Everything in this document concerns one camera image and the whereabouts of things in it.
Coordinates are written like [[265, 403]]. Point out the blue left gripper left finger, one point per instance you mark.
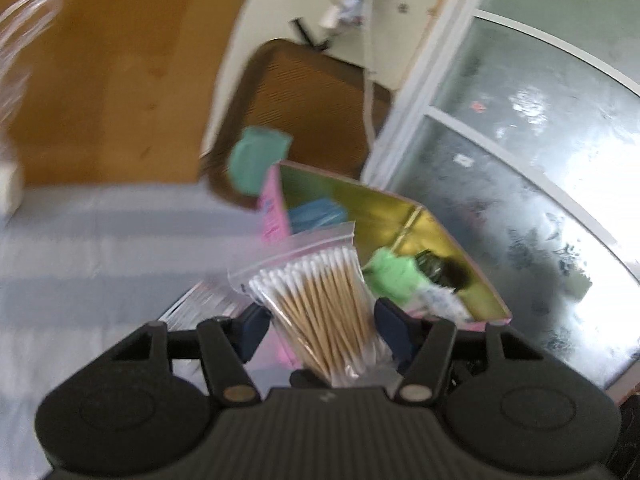
[[233, 338]]

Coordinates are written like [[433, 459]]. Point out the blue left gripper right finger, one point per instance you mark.
[[407, 336]]

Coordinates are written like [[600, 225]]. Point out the green cloth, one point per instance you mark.
[[391, 276]]

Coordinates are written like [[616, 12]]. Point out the cotton swabs bag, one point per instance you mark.
[[312, 285]]

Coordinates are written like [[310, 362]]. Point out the tissue packet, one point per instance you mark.
[[439, 301]]

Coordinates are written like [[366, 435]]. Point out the blue glasses case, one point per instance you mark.
[[315, 215]]

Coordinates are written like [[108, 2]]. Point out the pink macaron box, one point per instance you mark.
[[381, 219]]

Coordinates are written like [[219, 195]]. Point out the checked blue grey tablecloth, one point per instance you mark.
[[84, 266]]

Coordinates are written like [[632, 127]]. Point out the teal paper card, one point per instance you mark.
[[252, 156]]

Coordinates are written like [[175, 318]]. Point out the frosted glass door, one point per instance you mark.
[[518, 128]]

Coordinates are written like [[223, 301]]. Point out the brown mesh chair back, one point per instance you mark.
[[304, 93]]

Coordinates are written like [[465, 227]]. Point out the white paper cups stack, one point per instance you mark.
[[11, 188]]

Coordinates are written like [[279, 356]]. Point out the wood-pattern vinyl backdrop sheet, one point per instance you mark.
[[120, 90]]

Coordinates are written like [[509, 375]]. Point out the white power strip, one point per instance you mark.
[[345, 5]]

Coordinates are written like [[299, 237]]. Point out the clear plastic bag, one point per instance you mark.
[[22, 23]]

